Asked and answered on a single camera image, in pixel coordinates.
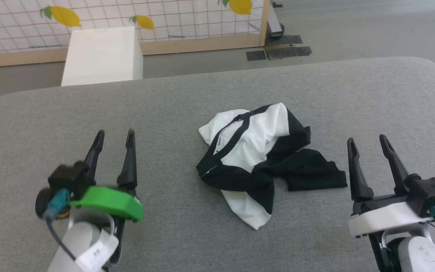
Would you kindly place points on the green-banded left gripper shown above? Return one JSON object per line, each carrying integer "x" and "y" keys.
{"x": 108, "y": 202}

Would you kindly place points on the grey metal post foot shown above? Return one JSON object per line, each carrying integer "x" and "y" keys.
{"x": 276, "y": 24}

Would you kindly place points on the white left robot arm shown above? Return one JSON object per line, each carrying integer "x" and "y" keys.
{"x": 77, "y": 238}

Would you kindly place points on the white paper label tag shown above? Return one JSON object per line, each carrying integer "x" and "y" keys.
{"x": 98, "y": 249}

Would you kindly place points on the white box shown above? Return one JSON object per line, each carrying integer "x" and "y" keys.
{"x": 102, "y": 56}

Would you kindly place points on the black and white t-shirt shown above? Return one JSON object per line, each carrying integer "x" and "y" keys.
{"x": 255, "y": 151}

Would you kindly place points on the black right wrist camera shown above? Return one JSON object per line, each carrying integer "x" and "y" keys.
{"x": 429, "y": 192}

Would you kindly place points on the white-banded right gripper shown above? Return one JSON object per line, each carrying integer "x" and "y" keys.
{"x": 383, "y": 219}

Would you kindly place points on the large black floor plate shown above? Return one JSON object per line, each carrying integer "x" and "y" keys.
{"x": 287, "y": 52}

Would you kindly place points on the lemon print partition screen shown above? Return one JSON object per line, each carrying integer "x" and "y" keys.
{"x": 187, "y": 22}

